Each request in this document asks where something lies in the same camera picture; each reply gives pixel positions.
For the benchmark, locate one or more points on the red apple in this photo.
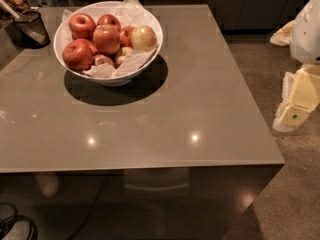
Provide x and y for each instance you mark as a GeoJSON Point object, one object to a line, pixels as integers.
{"type": "Point", "coordinates": [82, 26]}
{"type": "Point", "coordinates": [125, 36]}
{"type": "Point", "coordinates": [109, 19]}
{"type": "Point", "coordinates": [79, 54]}
{"type": "Point", "coordinates": [106, 39]}

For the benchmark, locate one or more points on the red apple front left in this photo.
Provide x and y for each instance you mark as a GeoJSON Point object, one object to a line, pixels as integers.
{"type": "Point", "coordinates": [79, 54]}

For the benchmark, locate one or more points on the red apple back left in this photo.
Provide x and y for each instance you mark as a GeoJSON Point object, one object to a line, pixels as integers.
{"type": "Point", "coordinates": [82, 26]}

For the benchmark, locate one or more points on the red apple right centre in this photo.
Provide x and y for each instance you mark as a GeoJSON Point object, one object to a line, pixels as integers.
{"type": "Point", "coordinates": [125, 36]}

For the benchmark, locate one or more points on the yellow green apple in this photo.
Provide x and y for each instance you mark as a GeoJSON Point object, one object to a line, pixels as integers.
{"type": "Point", "coordinates": [144, 38]}

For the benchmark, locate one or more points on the pale apple under pile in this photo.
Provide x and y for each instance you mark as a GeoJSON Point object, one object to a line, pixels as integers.
{"type": "Point", "coordinates": [121, 55]}

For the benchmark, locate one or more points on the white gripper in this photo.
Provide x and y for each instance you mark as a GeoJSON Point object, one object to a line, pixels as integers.
{"type": "Point", "coordinates": [306, 34]}

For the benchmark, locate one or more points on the white tissue paper liner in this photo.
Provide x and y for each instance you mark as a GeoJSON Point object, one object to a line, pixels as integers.
{"type": "Point", "coordinates": [108, 42]}

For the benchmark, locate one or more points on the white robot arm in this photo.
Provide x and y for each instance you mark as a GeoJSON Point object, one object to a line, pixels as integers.
{"type": "Point", "coordinates": [302, 35]}

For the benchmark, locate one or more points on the red apple back centre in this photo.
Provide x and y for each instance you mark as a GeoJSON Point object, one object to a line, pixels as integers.
{"type": "Point", "coordinates": [109, 19]}

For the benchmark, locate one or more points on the small apple front centre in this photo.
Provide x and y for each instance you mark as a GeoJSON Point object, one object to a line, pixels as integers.
{"type": "Point", "coordinates": [100, 59]}

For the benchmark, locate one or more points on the black mesh pen cup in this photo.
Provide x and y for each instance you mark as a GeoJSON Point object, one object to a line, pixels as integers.
{"type": "Point", "coordinates": [33, 32]}

